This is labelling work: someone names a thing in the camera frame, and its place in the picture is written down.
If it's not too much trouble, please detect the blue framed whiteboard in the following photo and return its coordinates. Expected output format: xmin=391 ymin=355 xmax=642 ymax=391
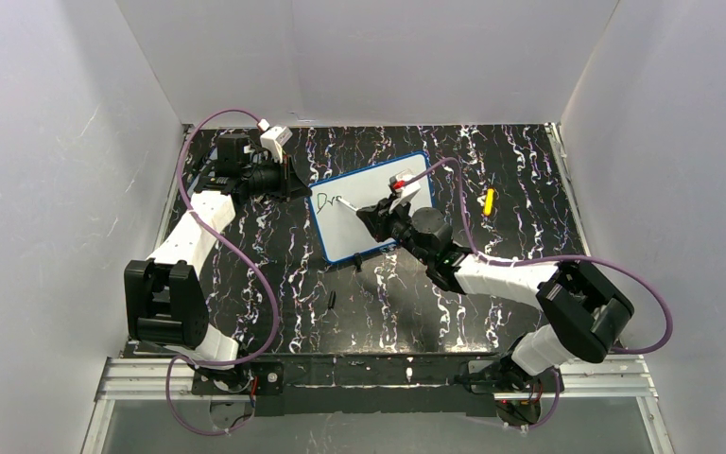
xmin=309 ymin=151 xmax=430 ymax=264

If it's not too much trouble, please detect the black white marker pen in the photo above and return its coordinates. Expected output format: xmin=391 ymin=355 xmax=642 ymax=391
xmin=336 ymin=197 xmax=358 ymax=213

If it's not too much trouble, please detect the black marker cap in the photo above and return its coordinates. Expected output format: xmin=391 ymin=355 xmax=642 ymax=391
xmin=327 ymin=290 xmax=337 ymax=310

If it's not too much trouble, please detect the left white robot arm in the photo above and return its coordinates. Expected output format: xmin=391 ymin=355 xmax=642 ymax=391
xmin=124 ymin=126 xmax=311 ymax=371

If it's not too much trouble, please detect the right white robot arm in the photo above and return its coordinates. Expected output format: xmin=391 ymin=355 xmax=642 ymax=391
xmin=355 ymin=199 xmax=634 ymax=387

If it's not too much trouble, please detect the yellow marker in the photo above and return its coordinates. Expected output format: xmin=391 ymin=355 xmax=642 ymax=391
xmin=483 ymin=188 xmax=495 ymax=217

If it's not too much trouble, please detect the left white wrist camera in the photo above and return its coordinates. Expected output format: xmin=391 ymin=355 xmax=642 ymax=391
xmin=257 ymin=118 xmax=292 ymax=163

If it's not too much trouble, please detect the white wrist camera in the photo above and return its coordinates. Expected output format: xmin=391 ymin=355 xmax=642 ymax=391
xmin=389 ymin=169 xmax=421 ymax=211
xmin=257 ymin=118 xmax=292 ymax=163

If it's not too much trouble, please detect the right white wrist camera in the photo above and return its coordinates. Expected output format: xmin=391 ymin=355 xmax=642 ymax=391
xmin=389 ymin=169 xmax=421 ymax=211

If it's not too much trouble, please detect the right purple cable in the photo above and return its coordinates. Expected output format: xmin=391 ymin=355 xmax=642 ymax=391
xmin=400 ymin=156 xmax=676 ymax=430

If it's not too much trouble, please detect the purple cable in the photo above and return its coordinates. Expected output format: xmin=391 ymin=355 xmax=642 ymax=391
xmin=400 ymin=156 xmax=676 ymax=430
xmin=164 ymin=109 xmax=282 ymax=438

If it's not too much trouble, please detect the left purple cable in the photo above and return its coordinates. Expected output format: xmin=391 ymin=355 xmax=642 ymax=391
xmin=164 ymin=109 xmax=282 ymax=438

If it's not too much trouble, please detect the aluminium front rail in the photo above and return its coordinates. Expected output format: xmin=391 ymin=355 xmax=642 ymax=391
xmin=95 ymin=355 xmax=658 ymax=400

